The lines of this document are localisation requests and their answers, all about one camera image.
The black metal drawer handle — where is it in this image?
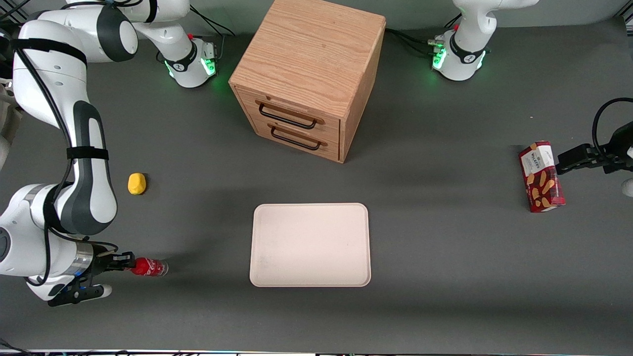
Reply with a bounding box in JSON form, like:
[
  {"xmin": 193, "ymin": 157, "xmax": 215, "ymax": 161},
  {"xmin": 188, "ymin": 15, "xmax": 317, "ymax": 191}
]
[
  {"xmin": 255, "ymin": 100, "xmax": 325, "ymax": 130},
  {"xmin": 268, "ymin": 124, "xmax": 328, "ymax": 151}
]

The black looped gripper cable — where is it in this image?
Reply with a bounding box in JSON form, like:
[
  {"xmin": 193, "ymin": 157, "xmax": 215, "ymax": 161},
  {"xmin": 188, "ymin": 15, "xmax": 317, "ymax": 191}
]
[{"xmin": 592, "ymin": 97, "xmax": 633, "ymax": 149}]

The black base cable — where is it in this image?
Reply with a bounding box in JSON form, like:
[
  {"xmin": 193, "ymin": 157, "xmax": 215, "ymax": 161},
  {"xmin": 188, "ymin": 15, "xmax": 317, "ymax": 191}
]
[
  {"xmin": 189, "ymin": 4, "xmax": 236, "ymax": 50},
  {"xmin": 386, "ymin": 27, "xmax": 446, "ymax": 57}
]

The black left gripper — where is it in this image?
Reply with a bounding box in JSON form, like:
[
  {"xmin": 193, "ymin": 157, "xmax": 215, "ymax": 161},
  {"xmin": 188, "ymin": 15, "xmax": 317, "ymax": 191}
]
[{"xmin": 556, "ymin": 124, "xmax": 633, "ymax": 175}]

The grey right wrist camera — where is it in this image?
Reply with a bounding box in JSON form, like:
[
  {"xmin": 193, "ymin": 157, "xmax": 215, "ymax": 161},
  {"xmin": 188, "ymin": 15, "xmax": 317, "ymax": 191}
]
[{"xmin": 48, "ymin": 278, "xmax": 112, "ymax": 307}]

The cream plastic tray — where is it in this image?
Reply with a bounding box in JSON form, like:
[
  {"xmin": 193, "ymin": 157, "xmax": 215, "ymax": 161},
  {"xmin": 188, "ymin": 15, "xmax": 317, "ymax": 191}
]
[{"xmin": 249, "ymin": 203, "xmax": 372, "ymax": 288}]

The wooden drawer cabinet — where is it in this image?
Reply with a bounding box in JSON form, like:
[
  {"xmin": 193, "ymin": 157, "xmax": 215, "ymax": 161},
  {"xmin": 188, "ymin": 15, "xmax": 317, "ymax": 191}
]
[{"xmin": 228, "ymin": 0, "xmax": 387, "ymax": 164}]

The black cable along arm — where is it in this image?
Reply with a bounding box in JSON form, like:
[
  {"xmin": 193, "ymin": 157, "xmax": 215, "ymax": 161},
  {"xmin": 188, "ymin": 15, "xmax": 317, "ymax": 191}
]
[{"xmin": 10, "ymin": 37, "xmax": 119, "ymax": 287}]

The red tartan shortbread box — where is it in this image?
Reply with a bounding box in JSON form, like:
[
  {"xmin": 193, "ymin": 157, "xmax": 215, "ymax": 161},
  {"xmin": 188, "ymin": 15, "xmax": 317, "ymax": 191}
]
[{"xmin": 518, "ymin": 141, "xmax": 566, "ymax": 213}]

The black velcro arm strap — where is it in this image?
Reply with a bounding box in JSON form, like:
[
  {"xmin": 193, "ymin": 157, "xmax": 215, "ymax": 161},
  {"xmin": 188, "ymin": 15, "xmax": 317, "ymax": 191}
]
[
  {"xmin": 10, "ymin": 38, "xmax": 88, "ymax": 66},
  {"xmin": 67, "ymin": 147, "xmax": 109, "ymax": 161}
]

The red coke bottle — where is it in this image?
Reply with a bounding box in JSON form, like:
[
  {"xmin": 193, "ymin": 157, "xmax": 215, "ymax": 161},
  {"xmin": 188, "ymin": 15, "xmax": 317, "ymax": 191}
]
[{"xmin": 130, "ymin": 257, "xmax": 169, "ymax": 277}]

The wooden drawer front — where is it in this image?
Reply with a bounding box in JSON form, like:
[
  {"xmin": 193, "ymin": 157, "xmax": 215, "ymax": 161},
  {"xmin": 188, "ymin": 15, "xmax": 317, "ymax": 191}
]
[
  {"xmin": 236, "ymin": 87, "xmax": 342, "ymax": 144},
  {"xmin": 250, "ymin": 116, "xmax": 342, "ymax": 163}
]

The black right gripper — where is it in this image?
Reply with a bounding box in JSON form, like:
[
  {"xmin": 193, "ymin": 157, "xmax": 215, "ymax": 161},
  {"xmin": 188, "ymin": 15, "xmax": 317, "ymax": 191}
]
[{"xmin": 91, "ymin": 251, "xmax": 136, "ymax": 280}]

